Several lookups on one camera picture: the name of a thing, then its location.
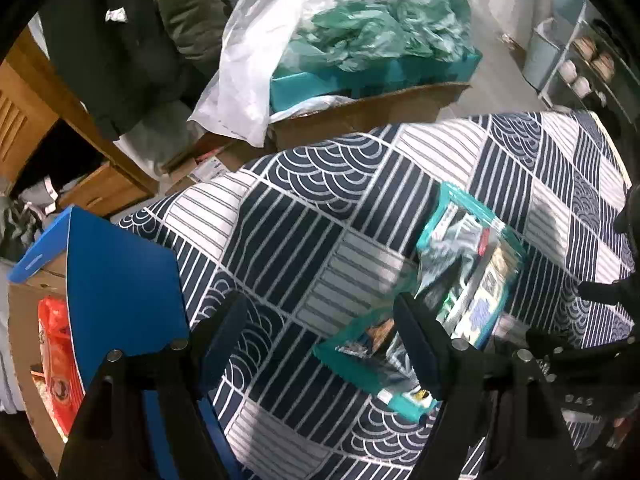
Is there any pile of green plastic bags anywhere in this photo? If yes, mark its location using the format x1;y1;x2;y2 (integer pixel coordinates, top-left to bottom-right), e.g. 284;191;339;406
279;0;477;74

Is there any olive green jacket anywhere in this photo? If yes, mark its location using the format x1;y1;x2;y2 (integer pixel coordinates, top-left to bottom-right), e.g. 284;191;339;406
136;0;237;82

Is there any dark jacket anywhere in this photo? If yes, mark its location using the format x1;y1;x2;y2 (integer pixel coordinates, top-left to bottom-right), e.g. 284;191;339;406
36;0;202;142

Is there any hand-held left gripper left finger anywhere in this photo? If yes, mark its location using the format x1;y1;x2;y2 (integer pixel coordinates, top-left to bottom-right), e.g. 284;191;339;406
57;292;250;480

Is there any white plastic bag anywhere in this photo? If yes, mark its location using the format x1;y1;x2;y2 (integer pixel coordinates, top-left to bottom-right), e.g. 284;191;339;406
186;0;352;149

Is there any red orange snack bag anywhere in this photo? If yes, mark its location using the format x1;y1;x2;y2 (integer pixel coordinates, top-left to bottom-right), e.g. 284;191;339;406
29;295;87;439

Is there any navy white patterned tablecloth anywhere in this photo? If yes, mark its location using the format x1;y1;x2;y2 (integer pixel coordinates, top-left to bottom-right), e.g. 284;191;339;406
112;109;637;480

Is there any white metal shoe rack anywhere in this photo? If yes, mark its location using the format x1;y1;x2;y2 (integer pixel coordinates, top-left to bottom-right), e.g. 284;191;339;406
536;0;640;132

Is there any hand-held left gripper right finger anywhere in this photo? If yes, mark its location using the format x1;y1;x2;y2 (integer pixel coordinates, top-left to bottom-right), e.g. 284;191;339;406
394;291;581;480

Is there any pale blue trash bin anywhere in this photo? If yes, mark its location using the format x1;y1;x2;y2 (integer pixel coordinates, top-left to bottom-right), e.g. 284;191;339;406
521;16;569;94

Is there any white striped cloth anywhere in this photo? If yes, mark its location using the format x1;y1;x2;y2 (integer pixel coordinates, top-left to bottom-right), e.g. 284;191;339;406
0;256;34;414

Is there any blue flap cardboard box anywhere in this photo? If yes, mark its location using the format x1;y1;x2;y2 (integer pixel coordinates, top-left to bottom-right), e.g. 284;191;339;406
6;204;242;480

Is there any brown cardboard box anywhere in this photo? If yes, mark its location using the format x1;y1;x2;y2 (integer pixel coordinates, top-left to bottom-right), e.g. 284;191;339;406
164;81;474;187

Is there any grey green cloth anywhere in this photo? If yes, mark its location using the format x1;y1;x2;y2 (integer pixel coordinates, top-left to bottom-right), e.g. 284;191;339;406
0;174;62;262

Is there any pale grey garment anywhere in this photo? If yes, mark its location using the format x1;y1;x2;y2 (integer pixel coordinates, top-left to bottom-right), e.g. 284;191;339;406
114;99;202;177

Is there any wooden cabinet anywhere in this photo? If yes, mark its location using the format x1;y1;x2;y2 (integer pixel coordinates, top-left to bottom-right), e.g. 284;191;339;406
0;34;162;217

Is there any flat cardboard piece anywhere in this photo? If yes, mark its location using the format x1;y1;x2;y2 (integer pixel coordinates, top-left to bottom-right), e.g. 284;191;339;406
499;31;527;54

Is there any group of shoes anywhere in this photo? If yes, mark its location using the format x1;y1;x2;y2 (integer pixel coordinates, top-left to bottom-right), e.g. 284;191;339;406
556;34;619;99

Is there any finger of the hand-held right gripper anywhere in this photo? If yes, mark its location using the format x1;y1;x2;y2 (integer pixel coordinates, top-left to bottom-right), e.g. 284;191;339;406
614;199;640;237
576;279;640;309

